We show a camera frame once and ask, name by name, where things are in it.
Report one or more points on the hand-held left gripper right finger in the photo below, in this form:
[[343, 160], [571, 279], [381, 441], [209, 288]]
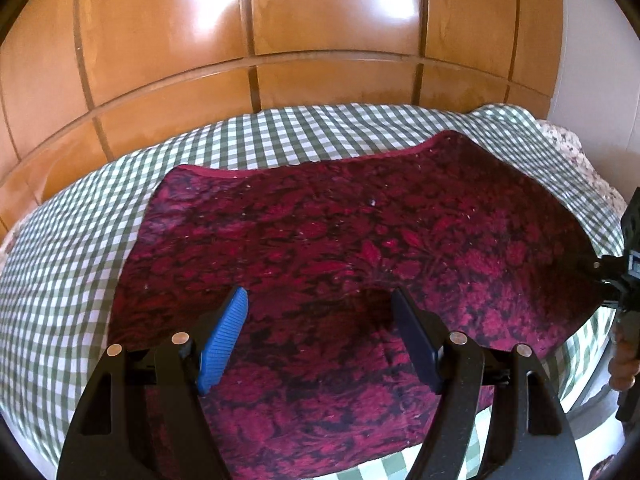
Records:
[[416, 342]]

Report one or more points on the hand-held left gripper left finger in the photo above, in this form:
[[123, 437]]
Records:
[[224, 342]]

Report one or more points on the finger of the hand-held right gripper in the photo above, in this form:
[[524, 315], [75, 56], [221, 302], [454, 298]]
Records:
[[597, 266]]

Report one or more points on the maroon floral patterned sweater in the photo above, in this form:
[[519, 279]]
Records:
[[350, 240]]

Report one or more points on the person's right hand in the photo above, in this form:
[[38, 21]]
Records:
[[622, 366]]

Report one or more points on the white floral bedspread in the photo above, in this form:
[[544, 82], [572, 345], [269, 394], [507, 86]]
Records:
[[580, 155]]

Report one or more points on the green white checked bed sheet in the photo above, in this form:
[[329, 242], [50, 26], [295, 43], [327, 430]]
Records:
[[75, 260]]

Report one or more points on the wooden panelled wardrobe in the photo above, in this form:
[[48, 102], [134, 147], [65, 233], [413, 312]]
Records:
[[310, 10]]

